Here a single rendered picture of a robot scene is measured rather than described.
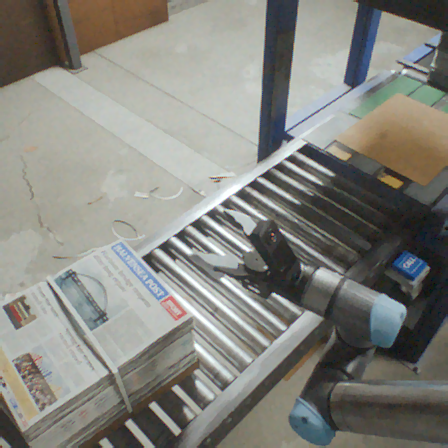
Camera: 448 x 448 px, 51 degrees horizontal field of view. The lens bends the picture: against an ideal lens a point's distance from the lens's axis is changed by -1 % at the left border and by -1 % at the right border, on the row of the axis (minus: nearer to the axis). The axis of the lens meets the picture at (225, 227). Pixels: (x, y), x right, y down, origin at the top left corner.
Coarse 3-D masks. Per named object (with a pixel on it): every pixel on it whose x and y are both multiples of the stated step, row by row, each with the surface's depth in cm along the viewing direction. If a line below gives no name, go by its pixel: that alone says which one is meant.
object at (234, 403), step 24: (408, 216) 148; (384, 240) 141; (408, 240) 149; (360, 264) 135; (384, 264) 142; (288, 336) 119; (312, 336) 123; (264, 360) 115; (288, 360) 118; (240, 384) 110; (264, 384) 113; (216, 408) 106; (240, 408) 109; (192, 432) 103; (216, 432) 106
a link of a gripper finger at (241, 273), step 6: (240, 264) 79; (216, 270) 80; (222, 270) 79; (228, 270) 79; (234, 270) 79; (240, 270) 78; (246, 270) 78; (252, 270) 78; (228, 276) 79; (234, 276) 79; (240, 276) 78; (246, 276) 78; (252, 276) 78
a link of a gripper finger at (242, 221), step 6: (222, 210) 88; (228, 210) 87; (228, 216) 87; (234, 216) 85; (240, 216) 85; (246, 216) 85; (234, 222) 86; (240, 222) 84; (246, 222) 84; (252, 222) 84; (240, 228) 85; (246, 228) 84; (252, 228) 83; (246, 234) 83
